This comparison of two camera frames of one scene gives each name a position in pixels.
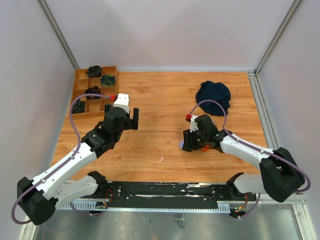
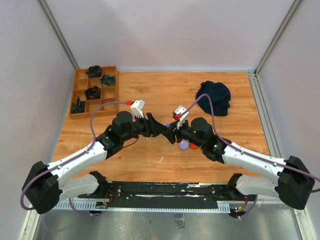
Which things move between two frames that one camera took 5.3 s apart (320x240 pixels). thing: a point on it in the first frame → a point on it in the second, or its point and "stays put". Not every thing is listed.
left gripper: [132, 123] → [153, 128]
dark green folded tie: [78, 106] stays put
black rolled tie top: [94, 71] stays put
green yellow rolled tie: [108, 80] stays put
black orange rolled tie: [94, 90] stays put
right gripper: [189, 144] → [170, 134]
